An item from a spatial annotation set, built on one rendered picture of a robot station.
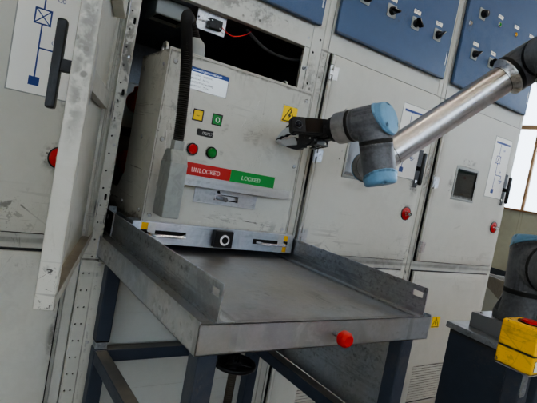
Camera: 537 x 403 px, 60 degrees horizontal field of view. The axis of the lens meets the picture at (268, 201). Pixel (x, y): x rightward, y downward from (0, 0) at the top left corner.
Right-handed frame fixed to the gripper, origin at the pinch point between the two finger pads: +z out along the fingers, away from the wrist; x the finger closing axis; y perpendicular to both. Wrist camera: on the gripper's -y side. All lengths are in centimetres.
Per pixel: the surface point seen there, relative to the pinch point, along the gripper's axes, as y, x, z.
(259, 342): -44, -51, -31
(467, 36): 98, 59, -30
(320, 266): 9.7, -39.3, -8.1
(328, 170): 35.9, -4.8, 5.1
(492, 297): 280, -72, 15
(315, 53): 22.4, 34.9, 0.3
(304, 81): 20.1, 24.9, 3.8
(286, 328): -39, -49, -33
